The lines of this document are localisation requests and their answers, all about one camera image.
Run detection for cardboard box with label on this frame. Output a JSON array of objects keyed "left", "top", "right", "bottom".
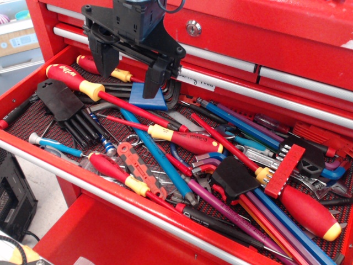
[{"left": 1, "top": 28, "right": 39, "bottom": 57}]

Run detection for adjustable chrome wrench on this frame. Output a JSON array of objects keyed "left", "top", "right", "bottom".
[{"left": 242, "top": 146, "right": 352, "bottom": 200}]

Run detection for purple clear handle screwdriver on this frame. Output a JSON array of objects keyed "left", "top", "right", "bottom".
[{"left": 254, "top": 113, "right": 290, "bottom": 134}]

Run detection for black electronic device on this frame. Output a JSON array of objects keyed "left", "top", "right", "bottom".
[{"left": 1, "top": 149, "right": 38, "bottom": 241}]

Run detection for red plastic bit rack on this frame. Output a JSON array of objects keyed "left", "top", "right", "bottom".
[{"left": 292, "top": 121, "right": 352, "bottom": 157}]

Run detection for black red pen tool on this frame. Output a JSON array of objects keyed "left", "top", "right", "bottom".
[{"left": 1, "top": 93, "right": 39, "bottom": 130}]

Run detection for big red handle screwdriver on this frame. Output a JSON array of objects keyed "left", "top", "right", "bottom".
[{"left": 191, "top": 113, "right": 342, "bottom": 241}]

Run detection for black hex key holder right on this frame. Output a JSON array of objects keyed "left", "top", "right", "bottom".
[{"left": 279, "top": 135, "right": 335, "bottom": 179}]

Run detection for blue holder black hex keys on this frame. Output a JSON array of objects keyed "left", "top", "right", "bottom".
[{"left": 75, "top": 81, "right": 175, "bottom": 112}]

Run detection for long blue hex key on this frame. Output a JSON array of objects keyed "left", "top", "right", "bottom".
[{"left": 196, "top": 97, "right": 284, "bottom": 151}]

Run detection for red screwdriver at back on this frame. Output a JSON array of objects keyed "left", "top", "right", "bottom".
[{"left": 76, "top": 55, "right": 144, "bottom": 83}]

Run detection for red tool chest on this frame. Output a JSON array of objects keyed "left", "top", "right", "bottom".
[{"left": 1, "top": 1, "right": 352, "bottom": 264}]

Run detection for large red Wiha screwdriver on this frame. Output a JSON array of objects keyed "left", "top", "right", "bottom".
[{"left": 46, "top": 63, "right": 174, "bottom": 130}]

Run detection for black cable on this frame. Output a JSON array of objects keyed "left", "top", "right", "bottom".
[{"left": 0, "top": 229, "right": 41, "bottom": 265}]

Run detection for black holder colourful hex keys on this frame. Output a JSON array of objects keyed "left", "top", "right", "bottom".
[{"left": 211, "top": 157, "right": 335, "bottom": 264}]

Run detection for red black folding tool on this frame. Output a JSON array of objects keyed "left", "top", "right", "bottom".
[{"left": 117, "top": 142, "right": 167, "bottom": 200}]

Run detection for blue striped metal precision driver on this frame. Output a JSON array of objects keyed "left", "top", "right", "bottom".
[{"left": 86, "top": 109, "right": 117, "bottom": 157}]

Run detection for silver drawer lock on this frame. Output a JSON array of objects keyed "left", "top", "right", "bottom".
[{"left": 186, "top": 20, "right": 202, "bottom": 37}]

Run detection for blue grey precision screwdriver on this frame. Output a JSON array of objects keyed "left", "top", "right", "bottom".
[{"left": 28, "top": 132, "right": 88, "bottom": 157}]

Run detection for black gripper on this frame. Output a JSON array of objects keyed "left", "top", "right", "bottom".
[{"left": 81, "top": 1, "right": 186, "bottom": 99}]

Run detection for black slim screwdriver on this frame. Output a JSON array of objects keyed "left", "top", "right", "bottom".
[{"left": 175, "top": 203, "right": 295, "bottom": 264}]

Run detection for purple Wera hex key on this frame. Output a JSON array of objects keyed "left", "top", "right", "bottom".
[{"left": 180, "top": 173, "right": 298, "bottom": 265}]

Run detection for long blue hex driver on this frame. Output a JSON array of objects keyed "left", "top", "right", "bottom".
[{"left": 131, "top": 125, "right": 199, "bottom": 206}]

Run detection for white paper label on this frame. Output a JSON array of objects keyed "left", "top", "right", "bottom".
[{"left": 177, "top": 68, "right": 216, "bottom": 92}]

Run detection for red bit holder with bits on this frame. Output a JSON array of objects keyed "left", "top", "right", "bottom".
[{"left": 255, "top": 144, "right": 306, "bottom": 199}]

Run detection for black hex key holder set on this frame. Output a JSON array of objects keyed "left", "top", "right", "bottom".
[{"left": 36, "top": 79, "right": 100, "bottom": 148}]

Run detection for small red yellow screwdriver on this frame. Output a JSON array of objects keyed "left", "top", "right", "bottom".
[{"left": 87, "top": 152, "right": 180, "bottom": 214}]

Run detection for red yellow medium screwdriver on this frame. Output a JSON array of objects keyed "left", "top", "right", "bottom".
[{"left": 98, "top": 114, "right": 223, "bottom": 155}]

